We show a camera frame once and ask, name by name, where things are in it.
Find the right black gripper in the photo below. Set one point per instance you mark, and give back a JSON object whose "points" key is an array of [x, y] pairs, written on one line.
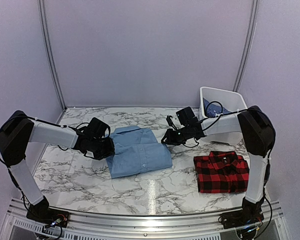
{"points": [[170, 139]]}

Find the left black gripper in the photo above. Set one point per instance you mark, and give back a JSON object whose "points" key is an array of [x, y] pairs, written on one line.
{"points": [[109, 151]]}

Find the light blue long sleeve shirt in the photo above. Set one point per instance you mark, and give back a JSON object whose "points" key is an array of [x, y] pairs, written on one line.
{"points": [[136, 150]]}

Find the red black plaid shirt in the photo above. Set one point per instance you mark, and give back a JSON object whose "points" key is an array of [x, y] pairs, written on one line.
{"points": [[221, 172]]}

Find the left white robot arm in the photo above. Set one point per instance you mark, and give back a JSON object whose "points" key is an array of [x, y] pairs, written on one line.
{"points": [[21, 131]]}

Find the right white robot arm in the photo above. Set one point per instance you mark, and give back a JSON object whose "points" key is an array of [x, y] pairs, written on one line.
{"points": [[259, 138]]}

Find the dark blue patterned shirt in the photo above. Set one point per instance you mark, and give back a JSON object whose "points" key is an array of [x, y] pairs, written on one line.
{"points": [[212, 110]]}

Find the white plastic bin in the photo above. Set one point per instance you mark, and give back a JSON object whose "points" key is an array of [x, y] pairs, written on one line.
{"points": [[222, 100]]}

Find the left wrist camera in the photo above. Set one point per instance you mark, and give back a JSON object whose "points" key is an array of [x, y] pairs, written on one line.
{"points": [[97, 129]]}

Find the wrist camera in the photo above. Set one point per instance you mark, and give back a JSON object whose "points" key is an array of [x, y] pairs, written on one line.
{"points": [[97, 129], [185, 116]]}

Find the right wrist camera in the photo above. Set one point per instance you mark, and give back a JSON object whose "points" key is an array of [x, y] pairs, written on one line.
{"points": [[185, 116]]}

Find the aluminium table front rail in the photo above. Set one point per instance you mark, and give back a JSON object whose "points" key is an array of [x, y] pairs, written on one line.
{"points": [[99, 226]]}

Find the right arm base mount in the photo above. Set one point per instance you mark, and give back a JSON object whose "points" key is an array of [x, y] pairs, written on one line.
{"points": [[240, 218]]}

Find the right wall aluminium profile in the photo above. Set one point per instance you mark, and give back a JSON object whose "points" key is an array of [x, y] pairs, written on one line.
{"points": [[247, 44]]}

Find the wall aluminium profile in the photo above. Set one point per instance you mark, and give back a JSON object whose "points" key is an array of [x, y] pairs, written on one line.
{"points": [[49, 53], [247, 44]]}

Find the left wall aluminium profile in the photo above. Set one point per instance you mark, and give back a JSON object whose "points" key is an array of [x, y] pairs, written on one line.
{"points": [[49, 53]]}

